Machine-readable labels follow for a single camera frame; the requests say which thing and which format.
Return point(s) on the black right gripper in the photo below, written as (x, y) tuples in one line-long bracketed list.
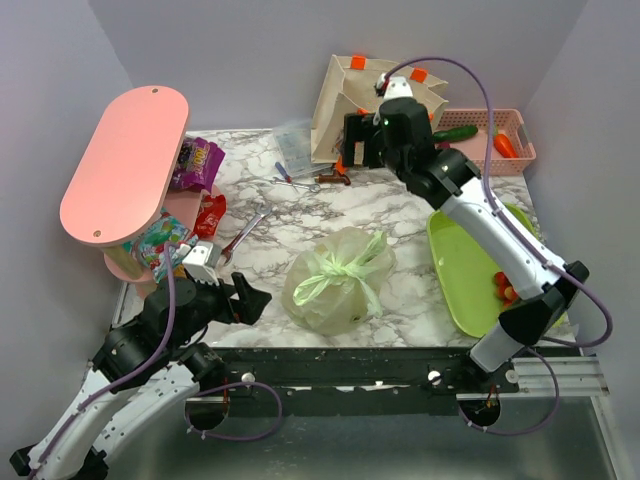
[(357, 128)]

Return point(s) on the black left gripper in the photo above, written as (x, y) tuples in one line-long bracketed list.
[(247, 308)]

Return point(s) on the beige tote bag orange handles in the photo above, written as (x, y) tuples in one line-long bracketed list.
[(348, 87)]

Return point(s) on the pale green plastic grocery bag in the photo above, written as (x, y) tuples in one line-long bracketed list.
[(335, 287)]

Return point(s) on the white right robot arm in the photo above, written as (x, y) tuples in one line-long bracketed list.
[(545, 283)]

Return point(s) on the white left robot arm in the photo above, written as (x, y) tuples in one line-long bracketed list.
[(142, 368)]

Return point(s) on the brown faucet tap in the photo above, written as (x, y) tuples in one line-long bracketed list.
[(334, 178)]

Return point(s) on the silver wrench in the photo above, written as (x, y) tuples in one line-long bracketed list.
[(261, 212)]

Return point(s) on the clear plastic box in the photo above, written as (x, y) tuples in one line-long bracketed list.
[(293, 140)]

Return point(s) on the small silver scissors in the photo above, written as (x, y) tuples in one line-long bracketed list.
[(296, 185)]

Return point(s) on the green cucumber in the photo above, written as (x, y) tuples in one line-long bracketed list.
[(455, 135)]

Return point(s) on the red snack packet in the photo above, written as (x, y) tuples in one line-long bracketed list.
[(211, 210)]

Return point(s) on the green white candy packet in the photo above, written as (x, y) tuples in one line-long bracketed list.
[(158, 248)]

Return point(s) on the orange carrot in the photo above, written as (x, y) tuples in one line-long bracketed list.
[(503, 145)]

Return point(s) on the pink perforated basket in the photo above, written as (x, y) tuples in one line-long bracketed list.
[(506, 121)]

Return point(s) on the purple snack packet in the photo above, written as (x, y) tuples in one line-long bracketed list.
[(197, 165)]

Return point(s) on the pink two-tier shelf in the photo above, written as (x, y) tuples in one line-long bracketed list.
[(121, 184)]

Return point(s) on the green plastic tray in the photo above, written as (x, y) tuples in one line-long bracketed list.
[(465, 272)]

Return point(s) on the red strawberry cluster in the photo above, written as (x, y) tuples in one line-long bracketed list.
[(504, 289)]

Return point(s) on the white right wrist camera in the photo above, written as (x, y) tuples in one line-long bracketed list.
[(389, 88)]

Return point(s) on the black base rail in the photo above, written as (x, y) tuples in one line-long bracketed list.
[(305, 382)]

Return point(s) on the blue handled screwdriver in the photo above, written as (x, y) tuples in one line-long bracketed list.
[(282, 171)]

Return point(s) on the aluminium frame extrusion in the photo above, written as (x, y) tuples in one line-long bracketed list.
[(575, 377)]

